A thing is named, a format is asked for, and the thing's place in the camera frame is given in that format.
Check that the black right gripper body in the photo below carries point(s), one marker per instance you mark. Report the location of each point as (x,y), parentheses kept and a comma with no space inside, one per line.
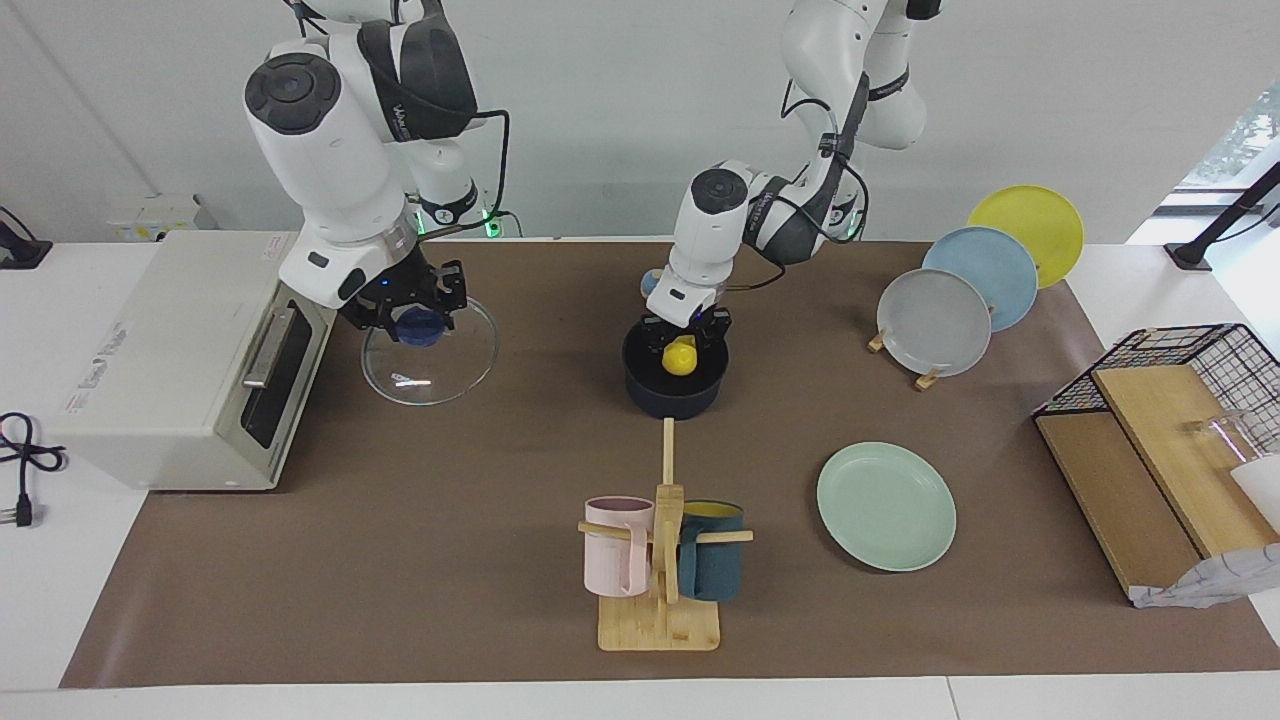
(400,285)

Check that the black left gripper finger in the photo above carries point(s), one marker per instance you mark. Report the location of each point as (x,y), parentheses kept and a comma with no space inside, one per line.
(718,330)
(652,335)

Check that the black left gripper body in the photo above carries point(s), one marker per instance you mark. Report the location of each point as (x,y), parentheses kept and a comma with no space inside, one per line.
(690,325)

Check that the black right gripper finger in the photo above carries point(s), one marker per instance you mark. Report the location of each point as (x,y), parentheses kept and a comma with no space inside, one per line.
(380,322)
(455,292)

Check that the glass lid with blue knob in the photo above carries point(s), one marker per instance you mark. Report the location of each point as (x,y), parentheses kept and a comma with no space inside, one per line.
(420,328)

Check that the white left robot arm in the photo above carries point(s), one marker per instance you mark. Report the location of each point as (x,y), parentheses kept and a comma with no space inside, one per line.
(710,230)

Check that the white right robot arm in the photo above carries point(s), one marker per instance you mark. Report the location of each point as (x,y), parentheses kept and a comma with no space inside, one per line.
(320,150)

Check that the grey plate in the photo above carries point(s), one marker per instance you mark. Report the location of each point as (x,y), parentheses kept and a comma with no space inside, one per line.
(930,325)

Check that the wooden plate rack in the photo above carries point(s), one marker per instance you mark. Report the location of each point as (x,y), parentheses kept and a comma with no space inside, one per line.
(926,381)

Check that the green plate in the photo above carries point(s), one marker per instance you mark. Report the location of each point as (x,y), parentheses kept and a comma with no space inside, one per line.
(885,510)

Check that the light blue plate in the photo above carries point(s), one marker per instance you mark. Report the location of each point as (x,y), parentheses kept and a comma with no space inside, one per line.
(990,270)

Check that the yellow plate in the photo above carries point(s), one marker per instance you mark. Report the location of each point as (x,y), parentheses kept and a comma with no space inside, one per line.
(1030,220)

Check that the white toaster oven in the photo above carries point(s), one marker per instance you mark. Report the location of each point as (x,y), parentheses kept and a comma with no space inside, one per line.
(160,370)

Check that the pink mug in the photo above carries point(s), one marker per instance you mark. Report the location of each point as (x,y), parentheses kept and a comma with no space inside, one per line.
(605,565)

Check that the dark teal mug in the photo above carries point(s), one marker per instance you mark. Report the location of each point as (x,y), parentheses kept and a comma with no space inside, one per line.
(715,575)

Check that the white power box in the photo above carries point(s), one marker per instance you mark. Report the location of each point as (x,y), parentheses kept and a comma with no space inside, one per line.
(150,215)

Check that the brown table mat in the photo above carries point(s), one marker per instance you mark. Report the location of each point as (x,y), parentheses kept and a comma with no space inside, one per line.
(450,600)

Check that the wooden mug tree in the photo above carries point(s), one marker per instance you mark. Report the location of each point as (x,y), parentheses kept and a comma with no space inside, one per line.
(660,625)

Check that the black clamp base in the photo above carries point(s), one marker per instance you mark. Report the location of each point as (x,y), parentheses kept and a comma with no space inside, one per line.
(20,255)

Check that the light wooden board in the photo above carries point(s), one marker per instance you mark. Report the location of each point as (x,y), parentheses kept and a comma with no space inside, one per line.
(1180,470)

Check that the clear glass cup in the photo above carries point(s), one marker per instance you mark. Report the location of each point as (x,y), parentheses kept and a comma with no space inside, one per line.
(1225,435)

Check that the grey patterned cloth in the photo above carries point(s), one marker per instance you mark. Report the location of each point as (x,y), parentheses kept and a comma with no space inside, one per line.
(1220,580)

